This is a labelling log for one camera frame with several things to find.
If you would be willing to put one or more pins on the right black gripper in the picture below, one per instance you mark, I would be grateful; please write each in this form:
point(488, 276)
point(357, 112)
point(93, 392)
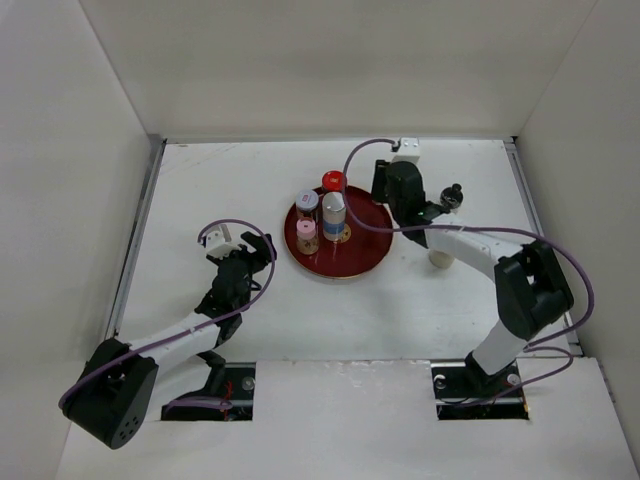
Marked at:
point(380, 180)

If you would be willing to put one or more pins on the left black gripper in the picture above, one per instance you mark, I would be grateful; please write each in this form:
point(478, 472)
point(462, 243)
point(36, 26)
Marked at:
point(256, 257)

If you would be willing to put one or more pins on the pink lid spice jar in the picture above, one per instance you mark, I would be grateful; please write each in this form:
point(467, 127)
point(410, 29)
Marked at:
point(306, 236)

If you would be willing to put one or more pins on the purple label spice jar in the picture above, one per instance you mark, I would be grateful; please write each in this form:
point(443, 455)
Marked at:
point(307, 204)

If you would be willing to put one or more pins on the red lid sauce jar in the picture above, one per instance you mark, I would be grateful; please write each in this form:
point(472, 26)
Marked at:
point(333, 181)

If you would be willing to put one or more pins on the silver lid white shaker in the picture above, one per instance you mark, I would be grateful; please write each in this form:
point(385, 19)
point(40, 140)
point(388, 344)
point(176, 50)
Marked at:
point(333, 217)

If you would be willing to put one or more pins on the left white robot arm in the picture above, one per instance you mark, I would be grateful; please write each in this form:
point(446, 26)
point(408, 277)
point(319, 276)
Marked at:
point(111, 397)

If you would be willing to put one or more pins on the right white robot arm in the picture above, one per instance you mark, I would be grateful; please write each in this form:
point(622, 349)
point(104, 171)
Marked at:
point(531, 289)

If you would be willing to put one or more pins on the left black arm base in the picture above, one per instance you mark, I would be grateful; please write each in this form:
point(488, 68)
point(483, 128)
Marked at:
point(226, 396)

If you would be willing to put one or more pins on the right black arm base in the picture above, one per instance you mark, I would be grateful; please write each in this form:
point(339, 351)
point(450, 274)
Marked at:
point(463, 392)

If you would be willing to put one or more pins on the round red lacquer tray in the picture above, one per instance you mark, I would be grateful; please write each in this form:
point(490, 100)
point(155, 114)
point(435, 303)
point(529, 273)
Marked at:
point(344, 250)

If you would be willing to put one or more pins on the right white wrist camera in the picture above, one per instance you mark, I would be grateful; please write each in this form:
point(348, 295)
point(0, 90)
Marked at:
point(406, 149)

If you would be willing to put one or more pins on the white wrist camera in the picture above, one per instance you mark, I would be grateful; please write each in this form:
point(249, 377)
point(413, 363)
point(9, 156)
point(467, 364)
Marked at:
point(217, 242)
point(406, 149)

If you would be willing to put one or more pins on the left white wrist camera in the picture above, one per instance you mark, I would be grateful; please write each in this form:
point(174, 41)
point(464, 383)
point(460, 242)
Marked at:
point(217, 242)

